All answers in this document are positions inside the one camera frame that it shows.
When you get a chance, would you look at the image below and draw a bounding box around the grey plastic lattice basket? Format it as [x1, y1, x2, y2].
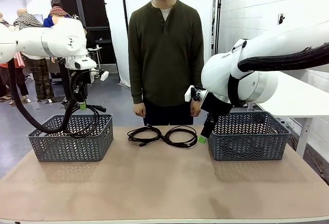
[27, 114, 114, 162]
[206, 111, 291, 161]

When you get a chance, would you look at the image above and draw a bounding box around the thin black cable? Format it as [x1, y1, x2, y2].
[127, 125, 163, 147]
[163, 125, 198, 148]

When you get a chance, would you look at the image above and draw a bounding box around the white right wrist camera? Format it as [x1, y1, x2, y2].
[184, 85, 208, 103]

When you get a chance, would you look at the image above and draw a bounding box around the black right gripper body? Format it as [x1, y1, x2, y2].
[201, 91, 233, 122]

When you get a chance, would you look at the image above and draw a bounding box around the black braided right arm sleeve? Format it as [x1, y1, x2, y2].
[227, 43, 329, 108]

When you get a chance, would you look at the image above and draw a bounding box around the person's right hand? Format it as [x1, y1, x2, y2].
[133, 102, 146, 118]

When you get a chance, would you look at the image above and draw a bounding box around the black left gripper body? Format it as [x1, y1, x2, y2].
[68, 69, 90, 102]

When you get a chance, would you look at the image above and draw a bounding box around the black braided left arm sleeve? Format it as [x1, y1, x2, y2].
[7, 58, 78, 134]

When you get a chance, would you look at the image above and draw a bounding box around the mannequin in blue shirt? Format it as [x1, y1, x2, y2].
[43, 0, 74, 101]

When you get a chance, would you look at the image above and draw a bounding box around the mannequin with patterned scarf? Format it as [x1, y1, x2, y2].
[13, 8, 55, 102]

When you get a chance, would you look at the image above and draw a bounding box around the black light stand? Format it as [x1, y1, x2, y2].
[212, 0, 223, 55]

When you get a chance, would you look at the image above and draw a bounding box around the black braided arm sleeve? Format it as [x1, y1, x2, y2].
[227, 43, 329, 108]
[7, 58, 78, 134]

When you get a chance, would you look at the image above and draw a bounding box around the black left wrist camera cable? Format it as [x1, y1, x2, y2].
[69, 69, 102, 106]

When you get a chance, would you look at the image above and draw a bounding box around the person's right forearm green sleeve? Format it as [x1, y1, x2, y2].
[131, 64, 145, 104]

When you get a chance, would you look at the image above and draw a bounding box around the mannequin in beige and red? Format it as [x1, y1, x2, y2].
[0, 12, 31, 106]

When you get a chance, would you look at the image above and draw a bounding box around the white backdrop screen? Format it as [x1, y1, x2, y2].
[100, 0, 216, 88]

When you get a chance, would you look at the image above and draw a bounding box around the person's left forearm green sleeve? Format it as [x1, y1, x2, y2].
[191, 62, 205, 91]

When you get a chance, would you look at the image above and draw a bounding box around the white background table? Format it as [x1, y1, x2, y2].
[87, 46, 104, 65]

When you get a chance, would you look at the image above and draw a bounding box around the person in dark green shirt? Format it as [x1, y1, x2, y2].
[127, 0, 205, 126]

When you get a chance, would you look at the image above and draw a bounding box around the black shelf unit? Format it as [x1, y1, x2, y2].
[52, 0, 119, 67]

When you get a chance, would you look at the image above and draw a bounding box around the black power cable with plug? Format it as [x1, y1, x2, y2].
[63, 103, 107, 139]

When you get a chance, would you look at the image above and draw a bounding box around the white side table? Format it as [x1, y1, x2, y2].
[246, 71, 329, 158]

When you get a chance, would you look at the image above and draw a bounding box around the person's left hand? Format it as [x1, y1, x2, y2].
[190, 101, 203, 118]

